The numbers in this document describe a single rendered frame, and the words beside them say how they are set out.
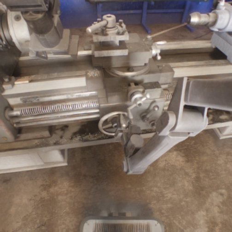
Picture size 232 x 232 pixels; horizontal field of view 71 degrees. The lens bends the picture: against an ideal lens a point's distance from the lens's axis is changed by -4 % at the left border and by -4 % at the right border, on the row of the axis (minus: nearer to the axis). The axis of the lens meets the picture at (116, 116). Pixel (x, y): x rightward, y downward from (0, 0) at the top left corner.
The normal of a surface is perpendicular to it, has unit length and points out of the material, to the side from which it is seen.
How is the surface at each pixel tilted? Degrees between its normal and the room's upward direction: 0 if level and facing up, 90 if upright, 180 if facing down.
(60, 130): 0
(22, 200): 0
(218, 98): 80
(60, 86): 36
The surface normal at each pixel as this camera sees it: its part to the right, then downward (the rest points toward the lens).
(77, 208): 0.00, -0.66
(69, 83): 0.10, -0.11
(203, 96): -0.94, 0.00
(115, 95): 0.16, 0.74
